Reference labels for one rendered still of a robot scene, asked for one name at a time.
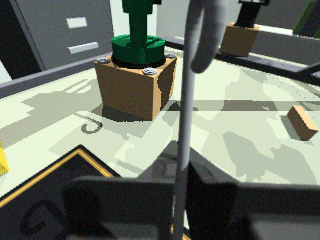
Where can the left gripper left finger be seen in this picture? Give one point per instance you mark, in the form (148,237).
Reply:
(127,200)

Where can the yellow sponge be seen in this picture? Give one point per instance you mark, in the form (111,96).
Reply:
(3,163)

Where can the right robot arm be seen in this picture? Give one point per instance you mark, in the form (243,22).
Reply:
(248,13)

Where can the black rectangular mat with tan border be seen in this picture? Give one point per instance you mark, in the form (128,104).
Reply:
(34,209)

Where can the grey bolt head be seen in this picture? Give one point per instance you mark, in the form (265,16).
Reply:
(170,55)
(150,71)
(103,60)

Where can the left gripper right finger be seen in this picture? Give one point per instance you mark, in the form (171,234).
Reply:
(216,202)

